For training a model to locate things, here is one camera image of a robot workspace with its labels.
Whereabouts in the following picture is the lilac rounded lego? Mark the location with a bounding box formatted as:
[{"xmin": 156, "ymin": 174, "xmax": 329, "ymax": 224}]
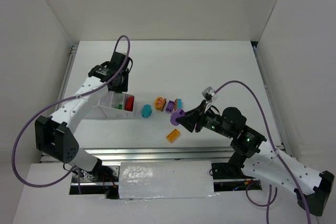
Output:
[{"xmin": 170, "ymin": 109, "xmax": 185, "ymax": 126}]

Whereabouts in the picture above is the red lego brick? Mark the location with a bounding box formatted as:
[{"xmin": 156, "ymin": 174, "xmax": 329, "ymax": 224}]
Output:
[{"xmin": 124, "ymin": 96, "xmax": 134, "ymax": 112}]

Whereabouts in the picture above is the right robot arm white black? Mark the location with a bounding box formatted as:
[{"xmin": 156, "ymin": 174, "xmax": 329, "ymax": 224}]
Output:
[{"xmin": 171, "ymin": 101, "xmax": 334, "ymax": 217}]

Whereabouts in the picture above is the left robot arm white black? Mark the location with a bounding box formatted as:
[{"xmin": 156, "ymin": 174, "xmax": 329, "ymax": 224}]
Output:
[{"xmin": 35, "ymin": 52, "xmax": 133, "ymax": 182}]

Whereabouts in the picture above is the white divided container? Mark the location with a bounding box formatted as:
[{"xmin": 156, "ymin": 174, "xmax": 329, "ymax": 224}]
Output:
[{"xmin": 85, "ymin": 92, "xmax": 135, "ymax": 119}]

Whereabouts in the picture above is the yellow lego brick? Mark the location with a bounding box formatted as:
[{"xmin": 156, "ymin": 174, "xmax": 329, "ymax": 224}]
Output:
[{"xmin": 166, "ymin": 129, "xmax": 181, "ymax": 143}]

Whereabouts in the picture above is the brown teal lego brick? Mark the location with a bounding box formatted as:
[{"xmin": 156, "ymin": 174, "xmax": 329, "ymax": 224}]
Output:
[{"xmin": 174, "ymin": 99, "xmax": 182, "ymax": 110}]

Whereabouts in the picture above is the purple flat lego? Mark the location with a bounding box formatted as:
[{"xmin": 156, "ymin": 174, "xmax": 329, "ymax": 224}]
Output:
[{"xmin": 165, "ymin": 100, "xmax": 175, "ymax": 113}]

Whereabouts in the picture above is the brown long lego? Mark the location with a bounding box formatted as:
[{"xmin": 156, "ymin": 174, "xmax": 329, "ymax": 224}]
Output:
[{"xmin": 161, "ymin": 98, "xmax": 166, "ymax": 111}]

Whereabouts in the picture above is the teal rounded lego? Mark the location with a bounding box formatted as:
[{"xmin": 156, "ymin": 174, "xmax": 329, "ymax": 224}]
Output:
[{"xmin": 141, "ymin": 104, "xmax": 152, "ymax": 118}]

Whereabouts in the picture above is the silver foil tape panel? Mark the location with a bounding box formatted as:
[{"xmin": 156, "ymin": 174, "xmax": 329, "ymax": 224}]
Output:
[{"xmin": 118, "ymin": 161, "xmax": 215, "ymax": 199}]

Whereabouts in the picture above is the aluminium front rail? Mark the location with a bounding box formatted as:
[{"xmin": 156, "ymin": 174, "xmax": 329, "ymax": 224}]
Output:
[{"xmin": 86, "ymin": 147, "xmax": 234, "ymax": 161}]

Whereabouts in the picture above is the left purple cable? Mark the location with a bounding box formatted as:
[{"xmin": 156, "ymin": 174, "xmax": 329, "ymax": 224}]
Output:
[{"xmin": 12, "ymin": 35, "xmax": 132, "ymax": 198}]

